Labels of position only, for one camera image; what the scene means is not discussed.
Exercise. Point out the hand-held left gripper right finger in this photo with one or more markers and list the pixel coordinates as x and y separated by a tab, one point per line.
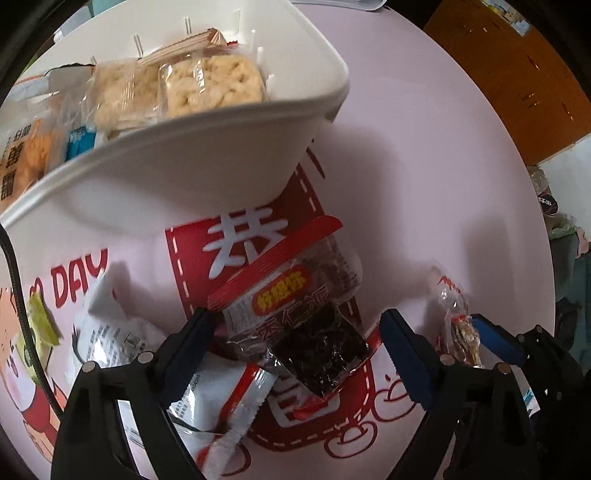
411	360

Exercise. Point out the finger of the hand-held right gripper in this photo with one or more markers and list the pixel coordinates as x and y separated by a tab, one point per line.
498	339

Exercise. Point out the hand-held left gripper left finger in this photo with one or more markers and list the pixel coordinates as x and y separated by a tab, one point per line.
189	355

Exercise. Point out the small clear red candy packet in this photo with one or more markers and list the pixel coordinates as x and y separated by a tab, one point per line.
455	323

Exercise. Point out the red black snack packet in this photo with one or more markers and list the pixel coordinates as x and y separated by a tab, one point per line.
318	355

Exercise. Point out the white plastic bin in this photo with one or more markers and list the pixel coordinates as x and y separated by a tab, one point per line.
184	152

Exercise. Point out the white red foil packet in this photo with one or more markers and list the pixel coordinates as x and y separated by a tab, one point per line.
226	406

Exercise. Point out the crumpled white packet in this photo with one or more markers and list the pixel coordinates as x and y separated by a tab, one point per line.
111	323

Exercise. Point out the teal sofa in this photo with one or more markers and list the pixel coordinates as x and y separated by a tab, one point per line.
565	263

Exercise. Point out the clear dark snack packet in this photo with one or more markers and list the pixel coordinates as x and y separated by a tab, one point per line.
332	263

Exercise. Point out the plastic bottle black label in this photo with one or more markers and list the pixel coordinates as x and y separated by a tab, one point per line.
547	198

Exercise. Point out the small green packet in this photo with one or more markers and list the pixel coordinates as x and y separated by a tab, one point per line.
44	321

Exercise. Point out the small blue white packet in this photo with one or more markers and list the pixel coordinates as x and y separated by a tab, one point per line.
82	141

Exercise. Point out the orange wooden cabinet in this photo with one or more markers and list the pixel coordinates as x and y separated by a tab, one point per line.
508	83

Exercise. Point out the orange printed snack packet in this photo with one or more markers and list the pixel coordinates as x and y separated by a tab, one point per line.
23	157

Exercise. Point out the clear rice crisp packet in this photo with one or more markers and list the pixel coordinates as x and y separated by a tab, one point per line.
124	94
212	83

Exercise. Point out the orange wafer packet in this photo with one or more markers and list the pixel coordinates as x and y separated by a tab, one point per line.
184	46

